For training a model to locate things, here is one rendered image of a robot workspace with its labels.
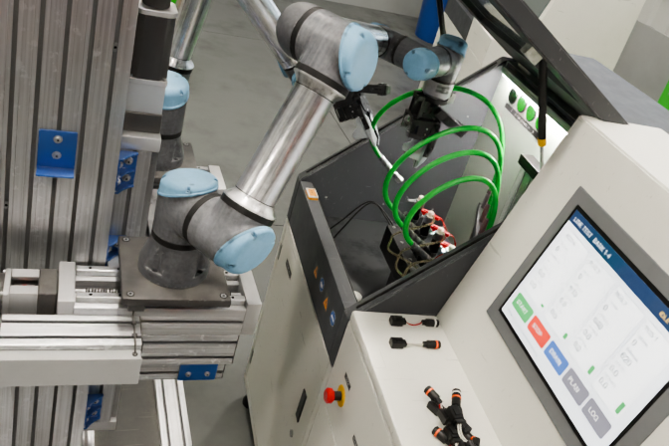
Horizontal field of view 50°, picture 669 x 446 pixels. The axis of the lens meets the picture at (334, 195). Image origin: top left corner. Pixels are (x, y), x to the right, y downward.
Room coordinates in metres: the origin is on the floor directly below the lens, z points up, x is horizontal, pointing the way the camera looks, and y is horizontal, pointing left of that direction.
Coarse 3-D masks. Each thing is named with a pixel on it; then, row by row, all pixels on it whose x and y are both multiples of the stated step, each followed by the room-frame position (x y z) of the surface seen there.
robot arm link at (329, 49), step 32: (320, 32) 1.33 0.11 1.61; (352, 32) 1.32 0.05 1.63; (320, 64) 1.29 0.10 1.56; (352, 64) 1.29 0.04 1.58; (288, 96) 1.30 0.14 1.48; (320, 96) 1.28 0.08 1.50; (288, 128) 1.25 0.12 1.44; (256, 160) 1.23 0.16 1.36; (288, 160) 1.23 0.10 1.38; (224, 192) 1.20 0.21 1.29; (256, 192) 1.20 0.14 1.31; (192, 224) 1.17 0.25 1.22; (224, 224) 1.15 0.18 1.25; (256, 224) 1.17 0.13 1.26; (224, 256) 1.12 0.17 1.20; (256, 256) 1.17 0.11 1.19
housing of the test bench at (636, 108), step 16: (592, 64) 2.25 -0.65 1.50; (592, 80) 2.05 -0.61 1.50; (608, 80) 2.11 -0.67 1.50; (624, 80) 2.17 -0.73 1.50; (608, 96) 1.93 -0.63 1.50; (624, 96) 1.98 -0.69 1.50; (640, 96) 2.03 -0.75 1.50; (624, 112) 1.81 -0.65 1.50; (640, 112) 1.86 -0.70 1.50; (656, 112) 1.90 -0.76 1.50
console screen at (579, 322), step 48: (576, 192) 1.37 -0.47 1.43; (576, 240) 1.28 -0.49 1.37; (624, 240) 1.20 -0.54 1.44; (528, 288) 1.30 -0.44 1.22; (576, 288) 1.21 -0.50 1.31; (624, 288) 1.13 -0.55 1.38; (528, 336) 1.21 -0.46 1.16; (576, 336) 1.13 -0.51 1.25; (624, 336) 1.07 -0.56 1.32; (576, 384) 1.07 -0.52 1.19; (624, 384) 1.00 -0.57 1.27; (576, 432) 1.00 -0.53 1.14; (624, 432) 0.94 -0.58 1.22
